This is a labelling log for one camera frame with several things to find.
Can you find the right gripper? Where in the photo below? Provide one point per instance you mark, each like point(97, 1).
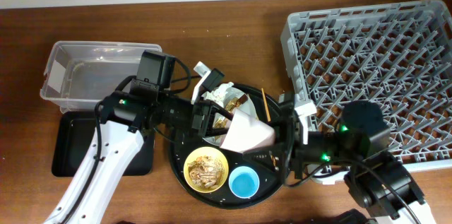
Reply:
point(292, 151)

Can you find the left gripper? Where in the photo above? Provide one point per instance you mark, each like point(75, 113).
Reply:
point(200, 124)

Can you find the gold foil wrapper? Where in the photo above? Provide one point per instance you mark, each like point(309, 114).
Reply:
point(234, 103)

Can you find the pink cup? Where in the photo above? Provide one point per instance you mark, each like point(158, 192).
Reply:
point(247, 133)

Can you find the yellow bowl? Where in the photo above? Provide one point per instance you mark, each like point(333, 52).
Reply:
point(209, 151)

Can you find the blue cup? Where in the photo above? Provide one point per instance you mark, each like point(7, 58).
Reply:
point(244, 182)

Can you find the food scraps pile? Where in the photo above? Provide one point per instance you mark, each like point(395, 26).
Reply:
point(206, 172)

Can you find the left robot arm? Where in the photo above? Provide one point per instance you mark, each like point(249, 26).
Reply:
point(139, 104)

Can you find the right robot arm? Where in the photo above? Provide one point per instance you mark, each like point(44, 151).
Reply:
point(376, 180)

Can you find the grey dishwasher rack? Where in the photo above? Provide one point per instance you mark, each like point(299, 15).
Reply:
point(397, 55)

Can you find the crumpled white napkin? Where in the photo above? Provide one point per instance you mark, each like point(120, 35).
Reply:
point(218, 95)

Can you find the grey plate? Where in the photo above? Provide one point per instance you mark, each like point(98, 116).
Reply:
point(248, 107)

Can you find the round black tray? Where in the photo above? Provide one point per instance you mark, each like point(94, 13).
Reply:
point(223, 197)

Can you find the wooden chopstick right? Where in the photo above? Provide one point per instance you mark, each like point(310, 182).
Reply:
point(265, 103)

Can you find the black rectangular tray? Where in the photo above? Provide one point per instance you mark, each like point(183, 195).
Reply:
point(76, 131)

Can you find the clear plastic bin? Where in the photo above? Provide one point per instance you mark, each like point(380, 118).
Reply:
point(79, 74)

